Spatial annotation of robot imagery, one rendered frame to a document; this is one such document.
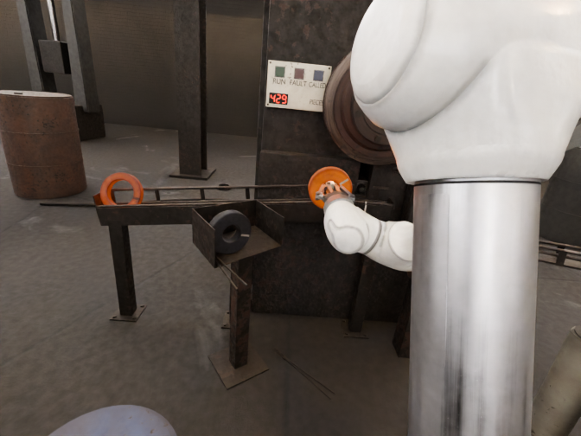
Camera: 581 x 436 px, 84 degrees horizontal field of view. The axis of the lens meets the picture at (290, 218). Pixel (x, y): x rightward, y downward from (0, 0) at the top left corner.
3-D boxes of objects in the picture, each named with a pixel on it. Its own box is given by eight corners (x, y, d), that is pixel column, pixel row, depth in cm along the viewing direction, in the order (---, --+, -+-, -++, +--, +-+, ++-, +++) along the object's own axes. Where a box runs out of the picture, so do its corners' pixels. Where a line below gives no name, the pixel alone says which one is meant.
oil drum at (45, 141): (42, 178, 342) (24, 88, 308) (99, 183, 344) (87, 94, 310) (-5, 196, 287) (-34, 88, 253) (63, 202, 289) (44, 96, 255)
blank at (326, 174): (322, 214, 121) (322, 217, 118) (299, 181, 116) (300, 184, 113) (358, 192, 118) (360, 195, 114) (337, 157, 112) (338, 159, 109)
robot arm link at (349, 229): (315, 222, 92) (354, 240, 94) (320, 251, 78) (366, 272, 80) (334, 190, 88) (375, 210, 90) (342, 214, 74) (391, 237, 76)
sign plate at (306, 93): (265, 105, 140) (268, 60, 133) (325, 112, 141) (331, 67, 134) (265, 106, 138) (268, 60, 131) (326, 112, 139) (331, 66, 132)
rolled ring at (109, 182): (131, 165, 144) (135, 167, 147) (93, 181, 144) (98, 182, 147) (146, 204, 144) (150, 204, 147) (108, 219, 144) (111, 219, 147)
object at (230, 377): (195, 361, 142) (191, 208, 115) (248, 339, 157) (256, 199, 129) (213, 396, 127) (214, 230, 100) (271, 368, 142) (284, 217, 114)
